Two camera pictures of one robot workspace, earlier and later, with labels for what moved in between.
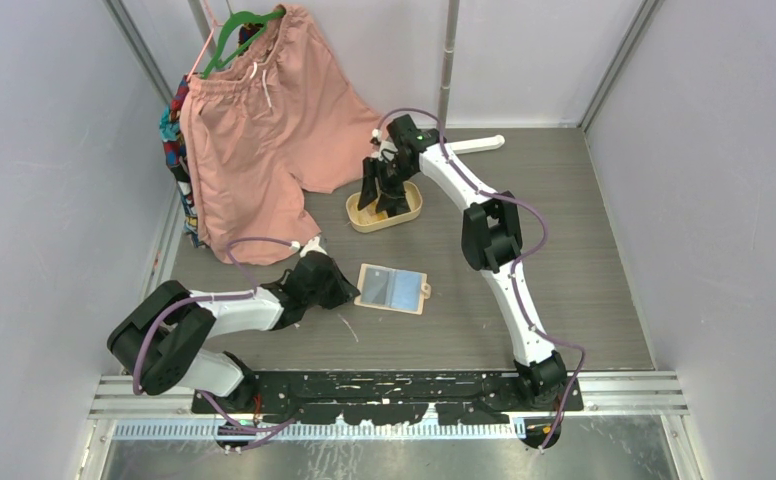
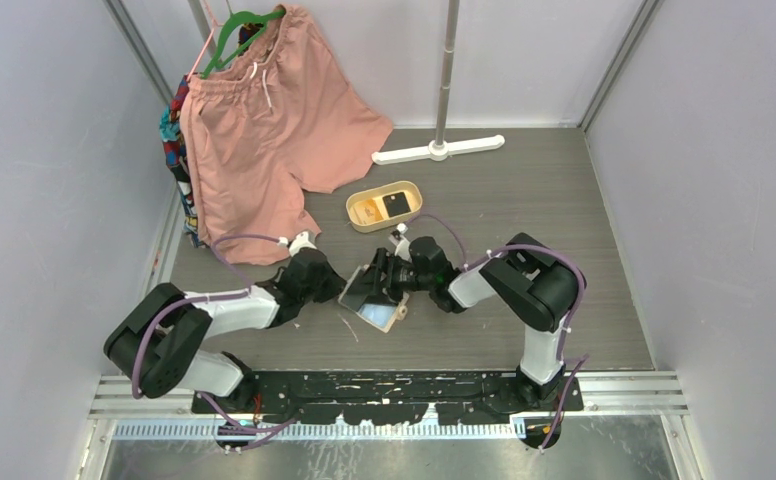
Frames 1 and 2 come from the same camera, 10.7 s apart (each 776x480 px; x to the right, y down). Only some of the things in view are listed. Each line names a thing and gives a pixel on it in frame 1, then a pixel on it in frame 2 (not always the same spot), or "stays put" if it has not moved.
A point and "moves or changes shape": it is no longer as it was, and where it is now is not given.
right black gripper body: x=392 y=169 → x=405 y=279
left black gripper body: x=331 y=294 stays put
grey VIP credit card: x=375 y=286 moves or changes shape
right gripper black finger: x=368 y=190 → x=377 y=270
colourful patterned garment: x=171 y=135 stays put
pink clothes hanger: x=206 y=39 stays put
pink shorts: x=282 y=107 stays put
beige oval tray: x=368 y=219 stays put
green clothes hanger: x=242 y=16 stays put
